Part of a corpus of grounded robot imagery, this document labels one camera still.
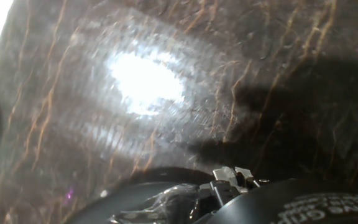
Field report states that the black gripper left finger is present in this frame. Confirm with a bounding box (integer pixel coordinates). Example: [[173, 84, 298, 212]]
[[198, 166, 241, 207]]

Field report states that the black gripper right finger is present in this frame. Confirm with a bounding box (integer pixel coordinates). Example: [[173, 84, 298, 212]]
[[234, 167, 270, 190]]

